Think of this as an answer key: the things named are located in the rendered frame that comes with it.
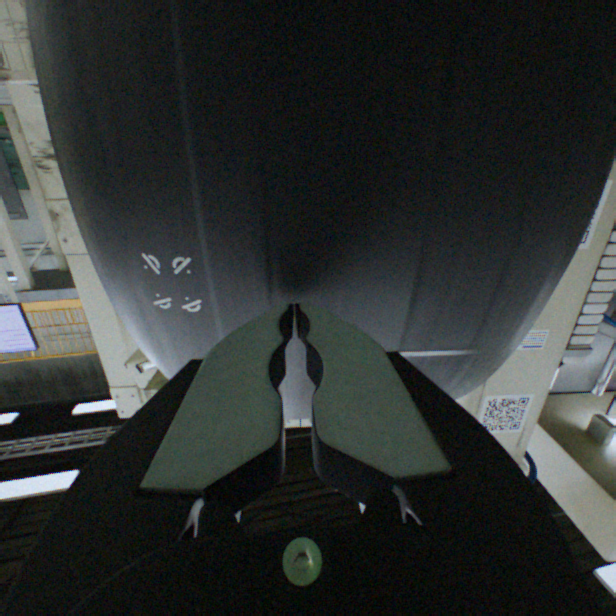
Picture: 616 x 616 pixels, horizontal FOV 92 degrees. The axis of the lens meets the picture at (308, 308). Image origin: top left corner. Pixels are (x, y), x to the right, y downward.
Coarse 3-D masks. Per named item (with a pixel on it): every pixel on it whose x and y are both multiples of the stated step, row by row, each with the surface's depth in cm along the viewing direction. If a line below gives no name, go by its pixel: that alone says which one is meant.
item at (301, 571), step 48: (240, 528) 5; (336, 528) 5; (384, 528) 5; (432, 528) 5; (144, 576) 4; (192, 576) 4; (240, 576) 4; (288, 576) 4; (336, 576) 4; (384, 576) 4; (432, 576) 4; (480, 576) 4
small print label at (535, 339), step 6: (534, 330) 40; (540, 330) 40; (546, 330) 40; (528, 336) 40; (534, 336) 40; (540, 336) 40; (546, 336) 40; (522, 342) 40; (528, 342) 40; (534, 342) 40; (540, 342) 41; (522, 348) 41; (528, 348) 41; (534, 348) 41; (540, 348) 41
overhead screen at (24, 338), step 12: (0, 312) 304; (12, 312) 306; (24, 312) 312; (0, 324) 309; (12, 324) 311; (24, 324) 313; (0, 336) 313; (12, 336) 315; (24, 336) 318; (0, 348) 318; (12, 348) 320; (24, 348) 323; (36, 348) 325
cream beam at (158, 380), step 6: (156, 372) 78; (156, 378) 76; (162, 378) 76; (150, 384) 73; (156, 384) 73; (162, 384) 73; (144, 390) 72; (150, 390) 72; (156, 390) 72; (150, 396) 72; (288, 420) 78; (294, 420) 78; (300, 420) 79; (306, 420) 78; (288, 426) 79; (294, 426) 79; (306, 426) 79
